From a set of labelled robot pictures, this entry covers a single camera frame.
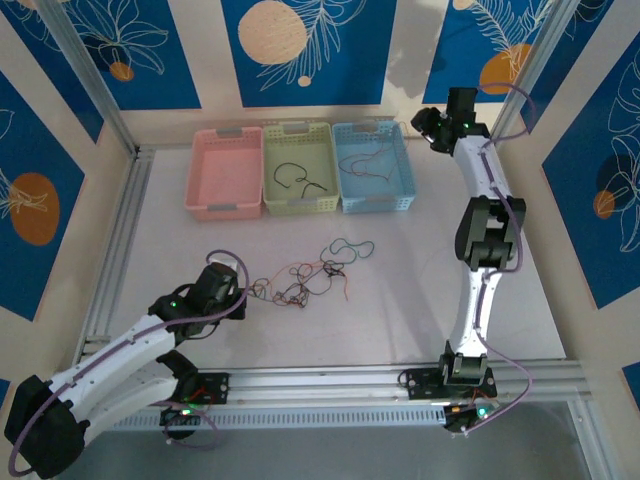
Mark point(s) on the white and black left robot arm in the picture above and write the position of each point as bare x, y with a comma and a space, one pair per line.
115, 345

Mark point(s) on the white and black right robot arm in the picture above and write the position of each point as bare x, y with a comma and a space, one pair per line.
475, 300

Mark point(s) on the blue perforated plastic basket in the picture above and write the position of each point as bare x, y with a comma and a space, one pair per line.
372, 195

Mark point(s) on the green perforated plastic basket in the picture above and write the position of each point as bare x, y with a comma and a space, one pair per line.
320, 150

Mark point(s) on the pink perforated plastic basket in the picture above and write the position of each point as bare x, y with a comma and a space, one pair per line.
225, 170

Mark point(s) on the black controller board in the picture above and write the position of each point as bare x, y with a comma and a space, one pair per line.
175, 420
462, 417

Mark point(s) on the perforated metal strip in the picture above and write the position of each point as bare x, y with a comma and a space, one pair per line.
255, 122

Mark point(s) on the aluminium frame post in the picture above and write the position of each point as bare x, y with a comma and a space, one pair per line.
525, 60
90, 75
590, 440

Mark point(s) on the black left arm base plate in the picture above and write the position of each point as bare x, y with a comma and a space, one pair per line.
217, 387

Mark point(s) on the aluminium frame rail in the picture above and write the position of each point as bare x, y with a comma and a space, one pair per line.
127, 215
325, 382

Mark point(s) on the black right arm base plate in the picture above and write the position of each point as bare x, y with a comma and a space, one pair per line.
420, 384

